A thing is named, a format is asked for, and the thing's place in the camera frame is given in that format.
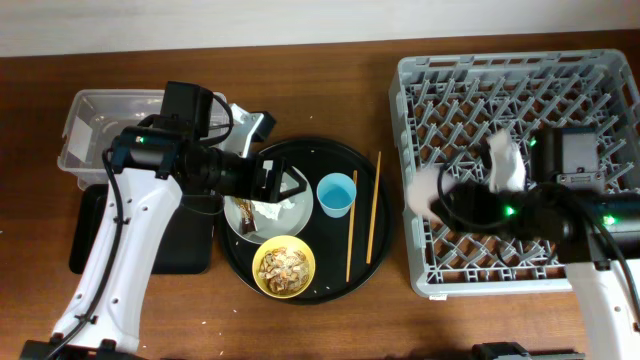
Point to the food scraps pile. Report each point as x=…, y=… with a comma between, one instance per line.
x=285, y=271

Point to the right wooden chopstick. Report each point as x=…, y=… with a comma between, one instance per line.
x=373, y=211

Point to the yellow bowl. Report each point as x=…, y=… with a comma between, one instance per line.
x=290, y=242

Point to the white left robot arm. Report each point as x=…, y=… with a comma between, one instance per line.
x=149, y=166

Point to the light blue cup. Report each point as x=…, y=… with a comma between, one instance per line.
x=336, y=193

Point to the wooden chopstick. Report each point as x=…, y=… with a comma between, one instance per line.
x=351, y=229
x=373, y=211

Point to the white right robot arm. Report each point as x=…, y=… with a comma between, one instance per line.
x=596, y=237

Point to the pink cup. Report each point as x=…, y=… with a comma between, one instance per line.
x=422, y=191

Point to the white napkin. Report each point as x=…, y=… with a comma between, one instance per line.
x=272, y=210

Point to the grey dishwasher rack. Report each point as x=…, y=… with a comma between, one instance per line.
x=442, y=104

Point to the round black tray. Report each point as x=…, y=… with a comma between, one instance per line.
x=343, y=264

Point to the grey plate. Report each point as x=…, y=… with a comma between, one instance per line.
x=290, y=222

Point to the black rectangular tray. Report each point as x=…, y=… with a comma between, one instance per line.
x=182, y=242

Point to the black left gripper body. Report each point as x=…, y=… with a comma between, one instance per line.
x=242, y=177

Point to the left wooden chopstick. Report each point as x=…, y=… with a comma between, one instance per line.
x=351, y=229

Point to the gold brown snack wrapper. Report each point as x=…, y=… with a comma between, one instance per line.
x=247, y=224

